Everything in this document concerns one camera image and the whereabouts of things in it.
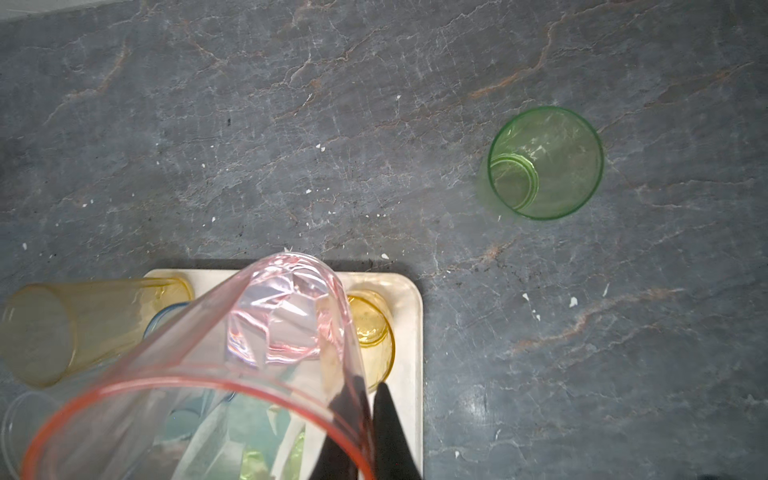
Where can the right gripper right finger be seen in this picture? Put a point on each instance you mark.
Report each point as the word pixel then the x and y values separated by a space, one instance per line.
pixel 393 459

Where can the pink glass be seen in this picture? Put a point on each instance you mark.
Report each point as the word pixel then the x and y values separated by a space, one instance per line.
pixel 279 330

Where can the teal glass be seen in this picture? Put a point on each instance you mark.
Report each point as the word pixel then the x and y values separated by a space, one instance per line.
pixel 207 425

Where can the short yellow glass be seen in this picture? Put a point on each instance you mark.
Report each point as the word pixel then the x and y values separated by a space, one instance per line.
pixel 372 319

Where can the beige plastic tray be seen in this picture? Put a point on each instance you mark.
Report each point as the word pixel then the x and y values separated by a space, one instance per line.
pixel 405 383

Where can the blue glass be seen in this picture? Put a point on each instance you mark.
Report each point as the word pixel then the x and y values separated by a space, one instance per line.
pixel 164 316

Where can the tall amber yellow glass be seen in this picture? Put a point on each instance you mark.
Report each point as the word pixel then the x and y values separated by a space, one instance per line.
pixel 52 330

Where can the clear transparent glass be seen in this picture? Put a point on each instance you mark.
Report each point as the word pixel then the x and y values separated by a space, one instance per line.
pixel 25 416

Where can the tall green glass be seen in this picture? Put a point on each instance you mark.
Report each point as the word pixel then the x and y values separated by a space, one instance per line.
pixel 255 463

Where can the short green glass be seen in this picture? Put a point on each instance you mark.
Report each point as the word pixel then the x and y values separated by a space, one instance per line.
pixel 544 164

